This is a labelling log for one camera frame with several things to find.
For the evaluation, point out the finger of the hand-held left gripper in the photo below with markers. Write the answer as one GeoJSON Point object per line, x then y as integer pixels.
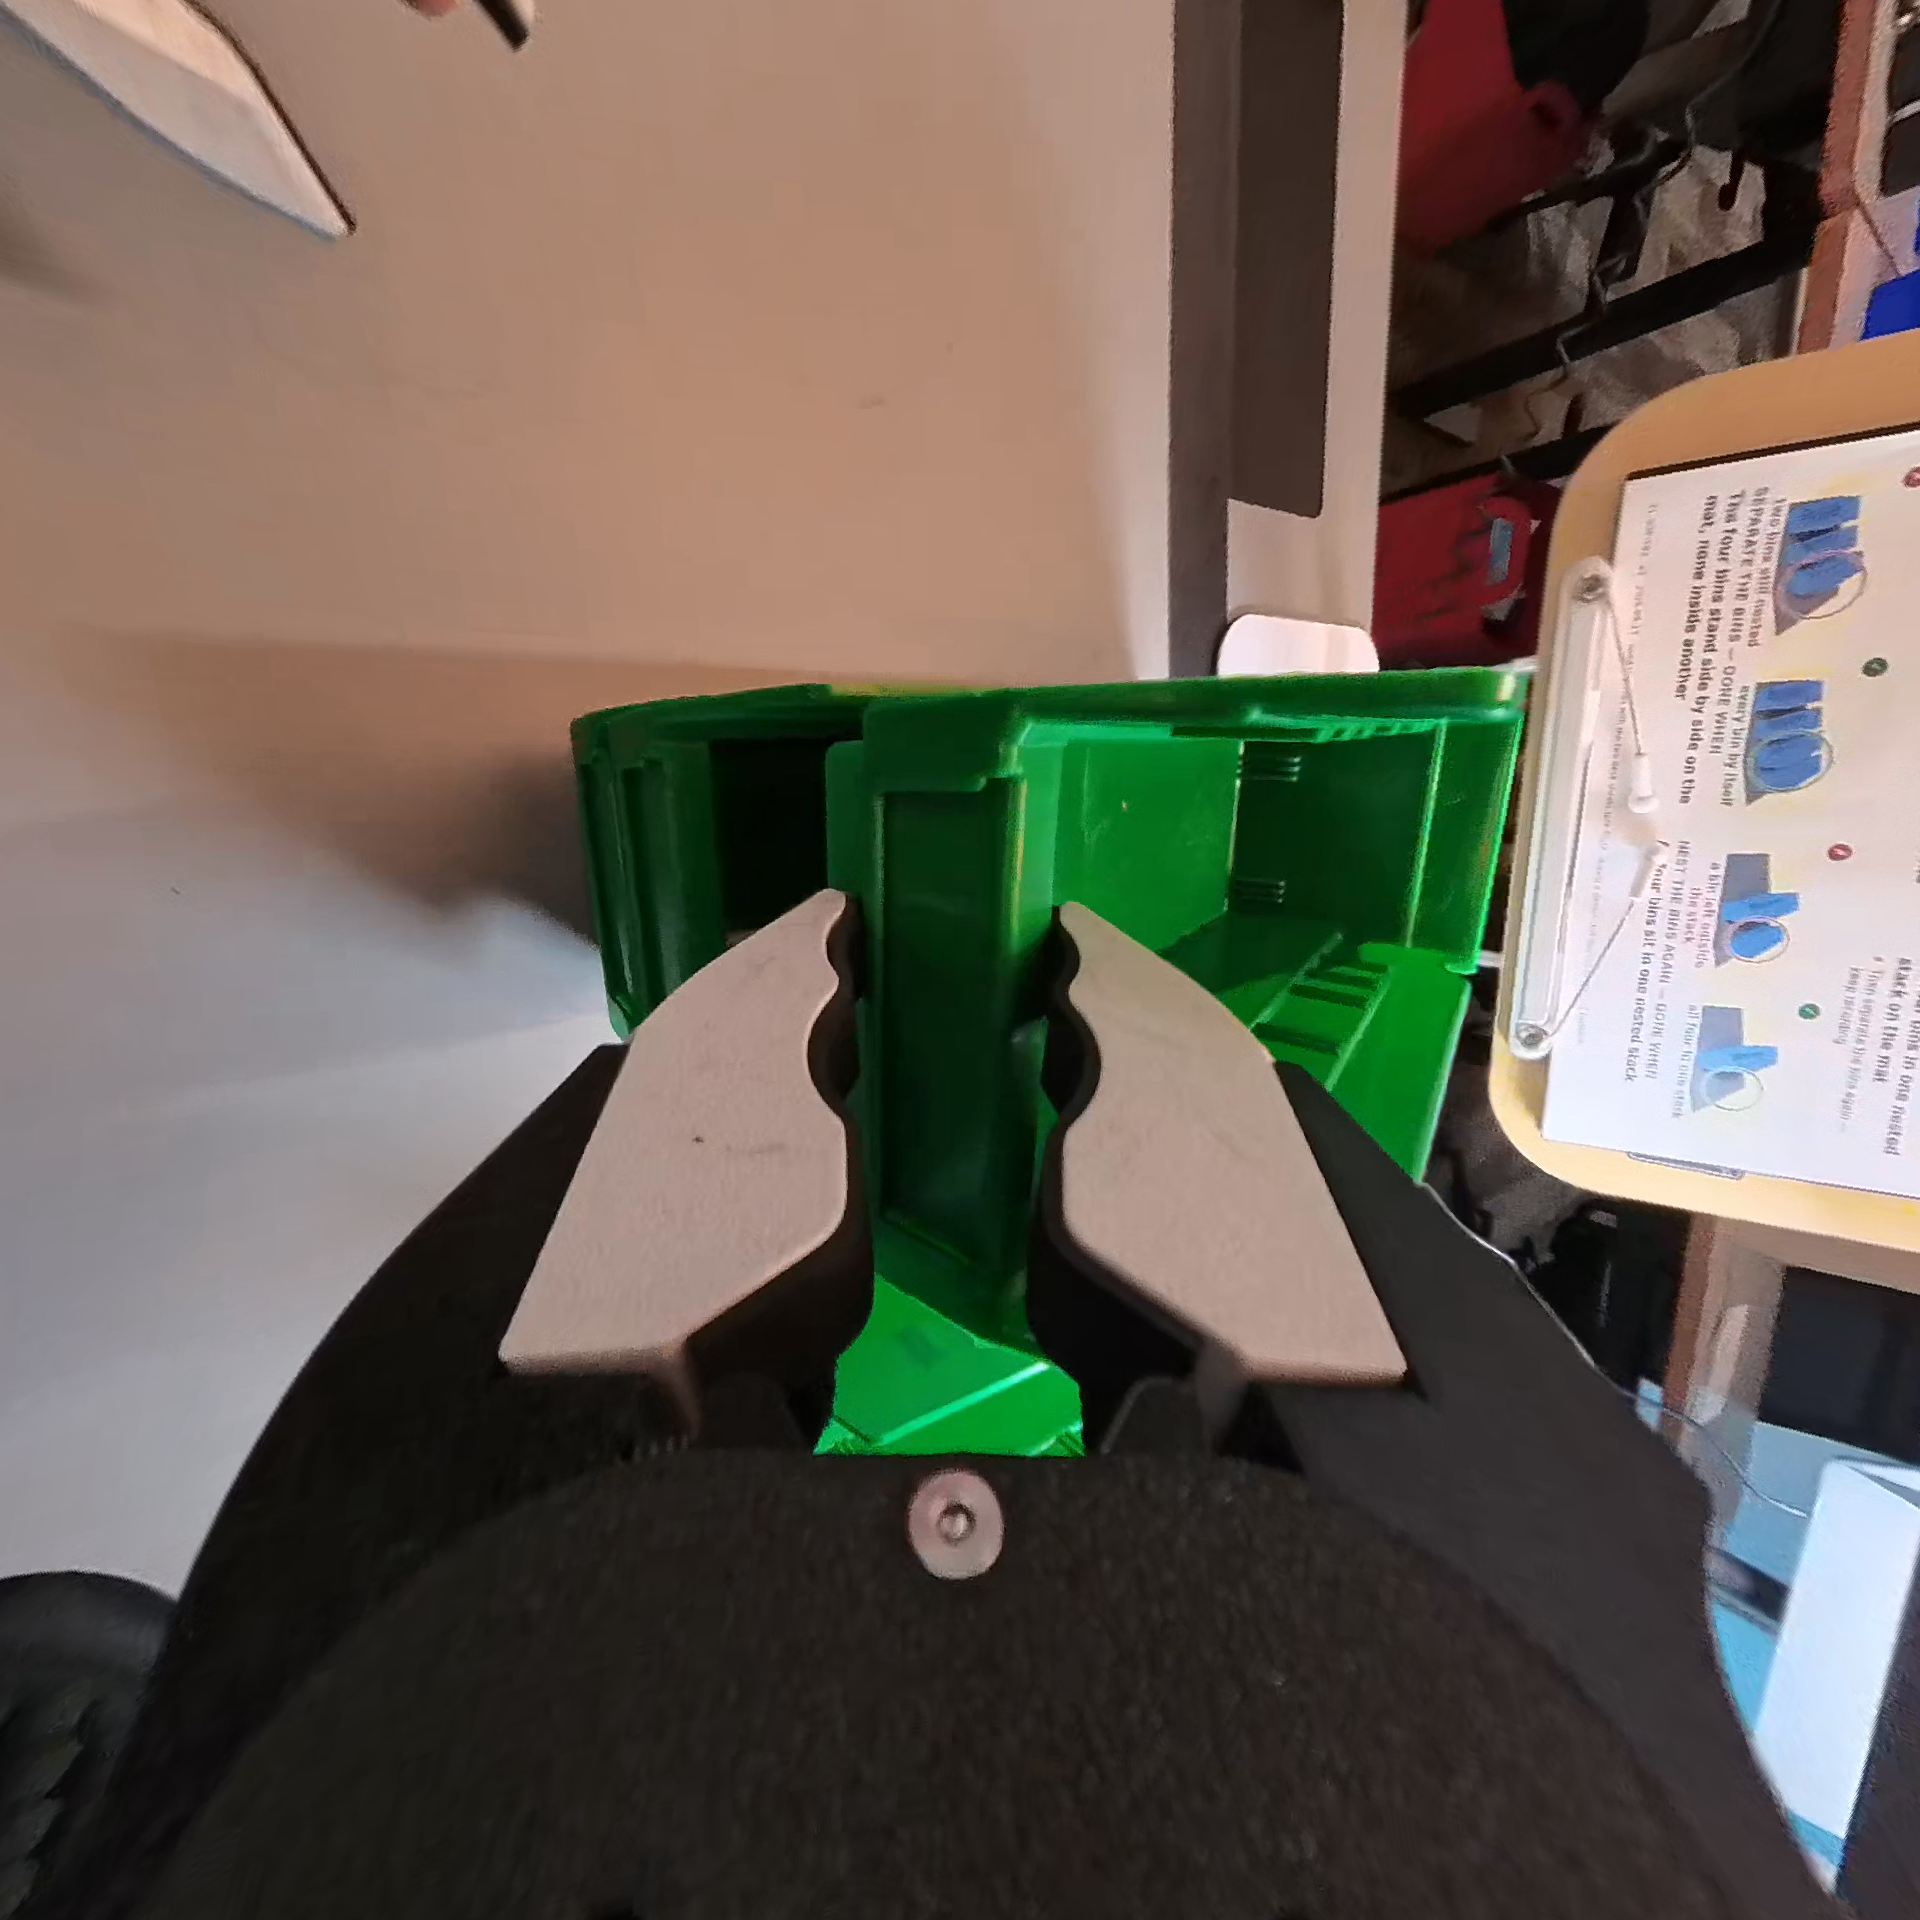
{"type": "Point", "coordinates": [194, 106]}

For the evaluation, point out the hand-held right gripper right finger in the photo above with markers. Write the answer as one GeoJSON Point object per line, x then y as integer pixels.
{"type": "Point", "coordinates": [1201, 1200]}

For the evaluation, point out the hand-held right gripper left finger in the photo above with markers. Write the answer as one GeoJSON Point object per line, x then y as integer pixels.
{"type": "Point", "coordinates": [691, 1184]}

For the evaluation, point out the green plastic bin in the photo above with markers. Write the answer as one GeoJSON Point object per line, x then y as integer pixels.
{"type": "Point", "coordinates": [945, 1049]}
{"type": "Point", "coordinates": [764, 838]}
{"type": "Point", "coordinates": [600, 854]}
{"type": "Point", "coordinates": [674, 854]}

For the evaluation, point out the light grey desk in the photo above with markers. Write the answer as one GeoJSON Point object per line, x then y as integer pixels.
{"type": "Point", "coordinates": [674, 451]}

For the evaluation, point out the white instruction poster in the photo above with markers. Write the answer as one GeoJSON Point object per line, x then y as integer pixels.
{"type": "Point", "coordinates": [1770, 900]}

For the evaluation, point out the red bag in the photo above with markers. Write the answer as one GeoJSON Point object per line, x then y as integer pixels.
{"type": "Point", "coordinates": [1483, 136]}
{"type": "Point", "coordinates": [1453, 569]}

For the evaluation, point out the black chair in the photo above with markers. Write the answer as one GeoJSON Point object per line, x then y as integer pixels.
{"type": "Point", "coordinates": [66, 1724]}

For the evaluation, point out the curved plywood display board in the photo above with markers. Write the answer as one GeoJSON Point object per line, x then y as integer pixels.
{"type": "Point", "coordinates": [1723, 388]}

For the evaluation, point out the brown wooden table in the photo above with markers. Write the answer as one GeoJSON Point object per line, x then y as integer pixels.
{"type": "Point", "coordinates": [1837, 180]}

